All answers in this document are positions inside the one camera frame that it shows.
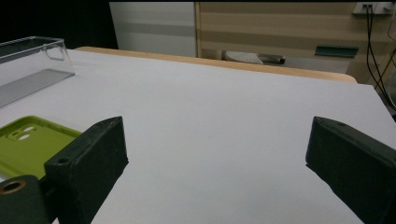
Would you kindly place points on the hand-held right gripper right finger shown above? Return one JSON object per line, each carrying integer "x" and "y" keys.
{"x": 351, "y": 165}

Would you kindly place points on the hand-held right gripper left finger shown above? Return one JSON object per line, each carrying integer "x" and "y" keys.
{"x": 88, "y": 161}

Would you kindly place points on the green phone case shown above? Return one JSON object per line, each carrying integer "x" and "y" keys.
{"x": 28, "y": 149}

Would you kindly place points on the clear plastic phone case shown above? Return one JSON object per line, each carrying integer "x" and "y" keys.
{"x": 31, "y": 79}

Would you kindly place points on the white cabinet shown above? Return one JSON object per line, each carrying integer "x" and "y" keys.
{"x": 152, "y": 28}

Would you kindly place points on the wooden cabinet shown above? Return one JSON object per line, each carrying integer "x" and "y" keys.
{"x": 280, "y": 28}

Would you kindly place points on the white power strip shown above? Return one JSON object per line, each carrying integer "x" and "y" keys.
{"x": 373, "y": 8}

